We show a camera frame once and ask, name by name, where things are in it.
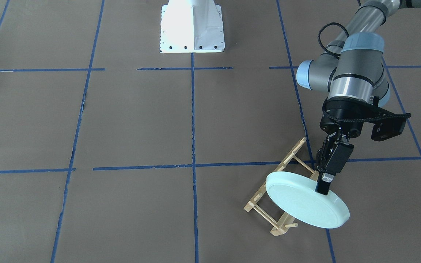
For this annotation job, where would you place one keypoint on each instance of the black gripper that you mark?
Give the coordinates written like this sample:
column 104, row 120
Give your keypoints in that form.
column 343, row 122

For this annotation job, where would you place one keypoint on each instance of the light green round plate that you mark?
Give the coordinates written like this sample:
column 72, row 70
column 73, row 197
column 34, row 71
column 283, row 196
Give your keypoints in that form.
column 295, row 194

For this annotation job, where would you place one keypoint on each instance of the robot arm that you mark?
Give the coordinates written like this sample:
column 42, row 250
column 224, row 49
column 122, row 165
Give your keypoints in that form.
column 350, row 70

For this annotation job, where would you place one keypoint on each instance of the wooden dish rack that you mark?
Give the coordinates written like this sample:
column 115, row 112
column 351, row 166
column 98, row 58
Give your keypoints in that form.
column 260, row 202

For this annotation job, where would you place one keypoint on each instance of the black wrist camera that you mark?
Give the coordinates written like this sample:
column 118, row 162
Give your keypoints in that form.
column 388, row 126

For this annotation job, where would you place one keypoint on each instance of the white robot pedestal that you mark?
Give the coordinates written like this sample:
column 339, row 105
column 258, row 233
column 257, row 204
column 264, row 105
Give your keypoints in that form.
column 191, row 26

